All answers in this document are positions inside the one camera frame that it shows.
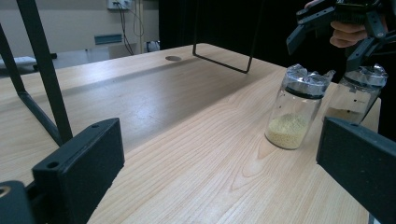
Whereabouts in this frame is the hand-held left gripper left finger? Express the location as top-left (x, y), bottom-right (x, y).
top-left (32, 117), bottom-right (125, 224)

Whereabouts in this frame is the black power cable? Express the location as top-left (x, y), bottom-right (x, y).
top-left (115, 3), bottom-right (135, 56)

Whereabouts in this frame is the white power strip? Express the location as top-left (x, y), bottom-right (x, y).
top-left (106, 0), bottom-right (134, 10)

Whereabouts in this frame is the white flat object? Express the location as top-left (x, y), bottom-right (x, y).
top-left (0, 55), bottom-right (38, 70)

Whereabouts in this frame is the blue rectangular label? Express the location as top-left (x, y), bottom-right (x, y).
top-left (93, 33), bottom-right (123, 46)

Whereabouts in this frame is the black metal-legged shelf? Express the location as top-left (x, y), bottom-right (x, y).
top-left (0, 0), bottom-right (265, 147)

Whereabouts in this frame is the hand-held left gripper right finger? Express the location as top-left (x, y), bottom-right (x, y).
top-left (316, 116), bottom-right (396, 224)

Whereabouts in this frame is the foil-capped jar of yellow grains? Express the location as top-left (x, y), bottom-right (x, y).
top-left (264, 63), bottom-right (336, 151)

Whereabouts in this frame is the dark curtain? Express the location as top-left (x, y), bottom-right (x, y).
top-left (158, 0), bottom-right (396, 141)

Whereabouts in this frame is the foil-capped jar of brown grains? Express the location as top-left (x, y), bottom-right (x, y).
top-left (321, 63), bottom-right (389, 125)

